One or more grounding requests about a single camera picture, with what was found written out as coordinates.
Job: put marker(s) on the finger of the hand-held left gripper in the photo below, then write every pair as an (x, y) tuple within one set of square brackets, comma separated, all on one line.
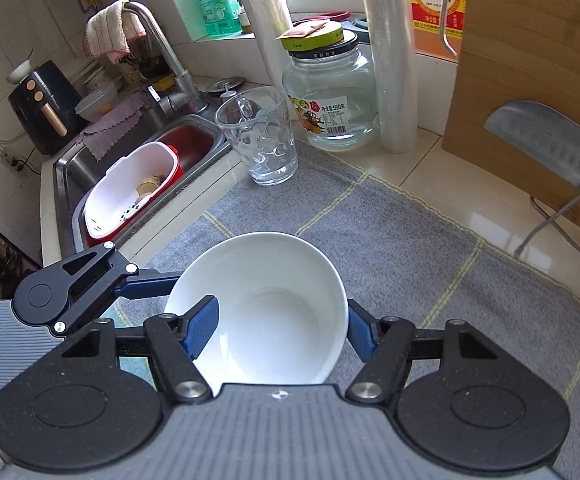
[(142, 288)]

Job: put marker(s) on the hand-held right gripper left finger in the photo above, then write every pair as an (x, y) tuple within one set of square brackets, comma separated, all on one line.
[(202, 325)]

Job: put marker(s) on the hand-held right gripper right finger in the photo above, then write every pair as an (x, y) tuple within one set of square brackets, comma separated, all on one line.
[(359, 335)]

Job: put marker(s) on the white floral bowl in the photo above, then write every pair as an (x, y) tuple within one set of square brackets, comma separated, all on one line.
[(280, 320)]

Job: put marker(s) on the grey blue checked cloth mat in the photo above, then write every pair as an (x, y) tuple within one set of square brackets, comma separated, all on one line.
[(419, 260)]

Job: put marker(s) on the pink rimmed bowl far left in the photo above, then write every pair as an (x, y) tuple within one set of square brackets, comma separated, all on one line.
[(115, 195)]

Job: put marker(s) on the brown food scraps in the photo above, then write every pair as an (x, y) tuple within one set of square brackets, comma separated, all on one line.
[(151, 183)]

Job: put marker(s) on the stainless steel sink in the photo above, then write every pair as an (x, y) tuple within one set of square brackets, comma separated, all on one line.
[(70, 170)]

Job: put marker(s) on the red plastic basin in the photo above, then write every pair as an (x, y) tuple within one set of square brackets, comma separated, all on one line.
[(192, 145)]

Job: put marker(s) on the purple scalloped cloth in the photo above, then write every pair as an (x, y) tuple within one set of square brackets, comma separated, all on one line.
[(115, 120)]

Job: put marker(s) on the clear glass tumbler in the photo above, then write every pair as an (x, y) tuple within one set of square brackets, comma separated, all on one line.
[(265, 145)]

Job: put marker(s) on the translucent plastic bowl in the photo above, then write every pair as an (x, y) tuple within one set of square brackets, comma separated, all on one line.
[(95, 105)]

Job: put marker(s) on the black air fryer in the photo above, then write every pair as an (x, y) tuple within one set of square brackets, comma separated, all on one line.
[(35, 120)]

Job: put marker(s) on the metal faucet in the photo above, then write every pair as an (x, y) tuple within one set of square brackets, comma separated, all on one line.
[(182, 85)]

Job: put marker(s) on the metal sink stopper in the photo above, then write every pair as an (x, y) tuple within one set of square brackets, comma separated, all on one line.
[(225, 84)]

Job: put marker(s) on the large clear glass jar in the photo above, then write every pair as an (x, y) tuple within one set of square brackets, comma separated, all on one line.
[(330, 90)]

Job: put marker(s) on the small white bowl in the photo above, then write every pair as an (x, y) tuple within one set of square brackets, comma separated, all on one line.
[(19, 71)]

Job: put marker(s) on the striped dish cloth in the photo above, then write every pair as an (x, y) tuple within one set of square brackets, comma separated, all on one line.
[(107, 35)]

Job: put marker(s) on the clear plastic wrap roll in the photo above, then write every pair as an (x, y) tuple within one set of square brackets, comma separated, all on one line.
[(389, 60)]

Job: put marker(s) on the white film roll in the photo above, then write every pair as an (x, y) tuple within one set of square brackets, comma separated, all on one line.
[(265, 20)]

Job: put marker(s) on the red yellow sachet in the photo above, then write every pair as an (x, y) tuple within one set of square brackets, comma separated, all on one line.
[(300, 31)]

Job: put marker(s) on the red round lid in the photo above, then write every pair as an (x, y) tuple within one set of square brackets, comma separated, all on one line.
[(335, 15)]

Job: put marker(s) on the yellow cooking wine bottle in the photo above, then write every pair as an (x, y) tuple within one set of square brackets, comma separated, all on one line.
[(432, 5)]

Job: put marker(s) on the wooden cutting board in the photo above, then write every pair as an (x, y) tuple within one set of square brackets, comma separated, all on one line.
[(519, 35)]

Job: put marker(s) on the wall power outlet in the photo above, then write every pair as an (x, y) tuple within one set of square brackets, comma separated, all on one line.
[(12, 162)]

